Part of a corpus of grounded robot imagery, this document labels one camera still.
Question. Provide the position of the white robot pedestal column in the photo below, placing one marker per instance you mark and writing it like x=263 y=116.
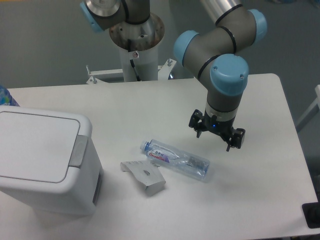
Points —
x=138 y=46

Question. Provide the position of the black table clamp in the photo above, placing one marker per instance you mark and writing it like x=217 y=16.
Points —
x=311 y=213

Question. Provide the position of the flattened grey cardboard box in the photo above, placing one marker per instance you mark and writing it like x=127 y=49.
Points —
x=147 y=174

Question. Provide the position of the blue patterned bottle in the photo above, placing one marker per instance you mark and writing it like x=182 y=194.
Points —
x=6 y=98

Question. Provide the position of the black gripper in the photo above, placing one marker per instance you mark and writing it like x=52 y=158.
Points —
x=203 y=123

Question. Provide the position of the white furniture piece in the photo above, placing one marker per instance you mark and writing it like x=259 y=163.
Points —
x=310 y=112

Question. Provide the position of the clear plastic water bottle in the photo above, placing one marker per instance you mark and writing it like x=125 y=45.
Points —
x=175 y=159

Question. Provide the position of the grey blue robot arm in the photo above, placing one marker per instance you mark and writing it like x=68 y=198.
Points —
x=211 y=58

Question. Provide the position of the white trash can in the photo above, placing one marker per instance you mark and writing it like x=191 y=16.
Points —
x=48 y=160

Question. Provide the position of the white pedestal base frame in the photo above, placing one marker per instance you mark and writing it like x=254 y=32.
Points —
x=170 y=70

